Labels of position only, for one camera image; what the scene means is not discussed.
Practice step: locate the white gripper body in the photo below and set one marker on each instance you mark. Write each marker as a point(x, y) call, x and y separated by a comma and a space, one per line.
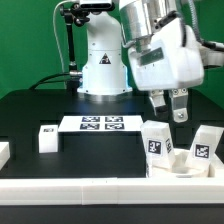
point(169, 64)

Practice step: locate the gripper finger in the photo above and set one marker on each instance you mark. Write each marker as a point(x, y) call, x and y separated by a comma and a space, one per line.
point(158, 102)
point(179, 100)

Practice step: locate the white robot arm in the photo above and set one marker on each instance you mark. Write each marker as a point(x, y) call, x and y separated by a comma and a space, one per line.
point(104, 73)

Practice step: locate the white marker sheet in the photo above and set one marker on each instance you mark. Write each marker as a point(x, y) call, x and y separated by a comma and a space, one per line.
point(100, 123)

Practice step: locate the white U-shaped wall fence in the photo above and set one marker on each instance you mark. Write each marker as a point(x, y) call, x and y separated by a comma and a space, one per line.
point(112, 191)

